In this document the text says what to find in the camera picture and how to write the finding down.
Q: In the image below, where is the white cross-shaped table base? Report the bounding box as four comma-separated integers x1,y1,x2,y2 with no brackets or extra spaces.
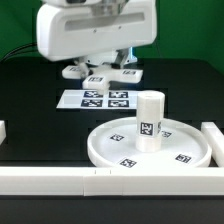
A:
62,65,143,93

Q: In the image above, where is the white round table top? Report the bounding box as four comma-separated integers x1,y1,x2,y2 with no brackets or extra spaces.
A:
87,117,212,170

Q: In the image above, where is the white marker plate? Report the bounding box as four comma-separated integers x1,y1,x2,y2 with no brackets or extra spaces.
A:
57,90,138,109

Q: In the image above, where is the white right fence bar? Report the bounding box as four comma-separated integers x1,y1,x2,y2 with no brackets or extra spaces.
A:
201,122,224,168

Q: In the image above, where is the white fence bar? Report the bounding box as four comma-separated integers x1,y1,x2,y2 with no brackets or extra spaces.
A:
201,122,224,168
0,167,224,196

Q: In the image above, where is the white left fence block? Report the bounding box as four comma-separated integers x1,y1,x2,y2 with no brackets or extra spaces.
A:
0,120,6,145

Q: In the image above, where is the white front fence bar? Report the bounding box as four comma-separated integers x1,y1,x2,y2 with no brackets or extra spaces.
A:
0,167,224,196

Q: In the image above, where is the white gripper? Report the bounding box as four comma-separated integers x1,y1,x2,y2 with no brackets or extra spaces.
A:
36,0,157,78

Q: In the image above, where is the black cable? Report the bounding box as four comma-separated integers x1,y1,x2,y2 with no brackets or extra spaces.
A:
0,42,38,63

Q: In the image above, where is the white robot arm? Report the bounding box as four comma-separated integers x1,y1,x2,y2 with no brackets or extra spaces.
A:
36,0,157,65

